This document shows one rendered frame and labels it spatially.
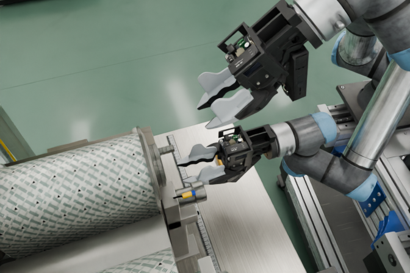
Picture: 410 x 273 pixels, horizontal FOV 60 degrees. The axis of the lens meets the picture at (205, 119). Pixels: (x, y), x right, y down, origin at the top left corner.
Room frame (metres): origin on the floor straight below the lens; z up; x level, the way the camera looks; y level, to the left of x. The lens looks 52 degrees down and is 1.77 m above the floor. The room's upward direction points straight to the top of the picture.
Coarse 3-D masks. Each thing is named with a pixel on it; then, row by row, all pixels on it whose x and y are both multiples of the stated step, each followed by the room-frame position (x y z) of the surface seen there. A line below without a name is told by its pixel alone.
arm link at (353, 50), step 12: (360, 24) 0.65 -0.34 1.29; (348, 36) 0.77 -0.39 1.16; (360, 36) 0.68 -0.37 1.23; (372, 36) 0.68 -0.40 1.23; (336, 48) 0.89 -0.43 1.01; (348, 48) 0.81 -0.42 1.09; (360, 48) 0.77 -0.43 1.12; (372, 48) 0.80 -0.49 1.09; (336, 60) 0.88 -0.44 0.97; (348, 60) 0.83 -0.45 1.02; (360, 60) 0.82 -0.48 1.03; (372, 60) 0.83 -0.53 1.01; (360, 72) 0.84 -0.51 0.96
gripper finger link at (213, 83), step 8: (208, 72) 0.39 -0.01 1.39; (224, 72) 0.39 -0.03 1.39; (200, 80) 0.39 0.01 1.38; (208, 80) 0.39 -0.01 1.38; (216, 80) 0.39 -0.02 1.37; (224, 80) 0.39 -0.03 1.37; (232, 80) 0.39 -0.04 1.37; (208, 88) 0.39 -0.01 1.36; (216, 88) 0.39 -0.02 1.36; (224, 88) 0.39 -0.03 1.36; (232, 88) 0.39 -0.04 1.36; (208, 96) 0.39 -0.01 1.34; (216, 96) 0.38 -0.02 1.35; (200, 104) 0.38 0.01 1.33; (208, 104) 0.38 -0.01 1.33
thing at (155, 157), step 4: (152, 144) 0.33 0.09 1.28; (148, 148) 0.32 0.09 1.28; (152, 148) 0.32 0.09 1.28; (156, 148) 0.32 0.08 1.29; (152, 152) 0.31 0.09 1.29; (156, 152) 0.31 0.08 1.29; (152, 156) 0.31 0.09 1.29; (156, 156) 0.31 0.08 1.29; (152, 160) 0.30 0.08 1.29; (156, 160) 0.30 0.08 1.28; (160, 160) 0.30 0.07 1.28; (156, 164) 0.29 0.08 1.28; (160, 164) 0.29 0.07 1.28; (156, 168) 0.29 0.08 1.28; (160, 168) 0.29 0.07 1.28; (156, 172) 0.28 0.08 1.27; (160, 172) 0.28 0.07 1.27; (164, 172) 0.29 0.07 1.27; (156, 176) 0.28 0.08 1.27; (160, 176) 0.28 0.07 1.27; (164, 176) 0.28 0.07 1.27; (160, 180) 0.28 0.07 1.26; (164, 180) 0.28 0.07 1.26; (160, 184) 0.28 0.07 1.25; (164, 184) 0.28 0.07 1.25
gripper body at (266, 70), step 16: (272, 16) 0.41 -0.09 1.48; (288, 16) 0.38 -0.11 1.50; (240, 32) 0.41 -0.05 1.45; (256, 32) 0.40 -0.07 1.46; (272, 32) 0.39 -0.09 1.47; (288, 32) 0.38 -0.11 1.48; (304, 32) 0.37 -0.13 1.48; (224, 48) 0.40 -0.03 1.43; (240, 48) 0.39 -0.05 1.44; (256, 48) 0.36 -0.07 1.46; (272, 48) 0.37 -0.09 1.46; (288, 48) 0.38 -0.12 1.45; (240, 64) 0.35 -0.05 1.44; (256, 64) 0.35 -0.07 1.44; (272, 64) 0.35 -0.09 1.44; (288, 64) 0.38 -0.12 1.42; (240, 80) 0.34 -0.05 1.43; (256, 80) 0.35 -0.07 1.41; (272, 80) 0.36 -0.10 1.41
